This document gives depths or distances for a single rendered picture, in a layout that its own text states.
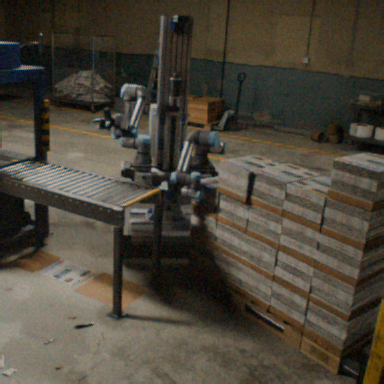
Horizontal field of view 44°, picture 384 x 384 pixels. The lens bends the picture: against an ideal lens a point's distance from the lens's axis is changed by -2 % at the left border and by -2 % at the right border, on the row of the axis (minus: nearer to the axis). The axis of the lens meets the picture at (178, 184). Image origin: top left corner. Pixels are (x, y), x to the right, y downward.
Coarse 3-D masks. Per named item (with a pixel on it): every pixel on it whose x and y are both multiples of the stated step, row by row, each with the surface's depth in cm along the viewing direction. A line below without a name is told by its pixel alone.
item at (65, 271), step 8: (56, 264) 398; (64, 264) 398; (72, 264) 399; (40, 272) 384; (48, 272) 384; (56, 272) 385; (64, 272) 386; (72, 272) 387; (80, 272) 388; (88, 272) 388; (96, 272) 389; (64, 280) 374; (72, 280) 375; (80, 280) 376
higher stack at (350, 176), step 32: (352, 160) 266; (352, 192) 261; (352, 224) 263; (320, 256) 283; (352, 256) 267; (320, 288) 287; (352, 288) 270; (320, 320) 291; (352, 320) 279; (320, 352) 294; (352, 352) 292
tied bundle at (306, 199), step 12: (312, 180) 306; (324, 180) 307; (288, 192) 297; (300, 192) 289; (312, 192) 282; (324, 192) 283; (288, 204) 298; (300, 204) 291; (312, 204) 284; (324, 204) 277; (300, 216) 292; (312, 216) 284; (324, 216) 282
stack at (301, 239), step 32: (192, 224) 377; (224, 224) 348; (256, 224) 323; (288, 224) 301; (192, 256) 383; (224, 256) 352; (256, 256) 326; (288, 256) 304; (224, 288) 357; (256, 288) 331; (256, 320) 335
